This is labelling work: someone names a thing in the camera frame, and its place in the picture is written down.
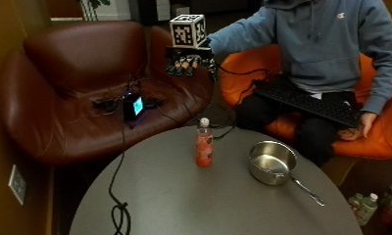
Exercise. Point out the orange armchair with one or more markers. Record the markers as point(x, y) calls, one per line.
point(378, 137)

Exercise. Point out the white marker cube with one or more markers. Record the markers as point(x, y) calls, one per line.
point(186, 31)

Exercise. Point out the black keyboard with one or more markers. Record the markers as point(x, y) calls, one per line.
point(309, 103)

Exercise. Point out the small black device with screen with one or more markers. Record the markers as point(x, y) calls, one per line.
point(133, 107)

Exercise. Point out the steel saucepan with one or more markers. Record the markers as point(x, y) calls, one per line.
point(272, 163)

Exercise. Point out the small clear bottle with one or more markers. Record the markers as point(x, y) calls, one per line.
point(354, 199)

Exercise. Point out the brown leather armchair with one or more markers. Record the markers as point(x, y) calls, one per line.
point(83, 91)

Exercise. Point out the clear bottle with green label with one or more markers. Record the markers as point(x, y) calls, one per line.
point(366, 209)

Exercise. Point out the orange bottle with white cap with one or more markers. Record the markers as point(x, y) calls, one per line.
point(204, 147)

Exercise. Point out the green potted plant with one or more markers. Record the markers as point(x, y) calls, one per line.
point(93, 7)

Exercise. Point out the the person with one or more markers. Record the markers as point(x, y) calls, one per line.
point(321, 49)

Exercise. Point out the white wall socket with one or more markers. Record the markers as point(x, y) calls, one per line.
point(17, 184)

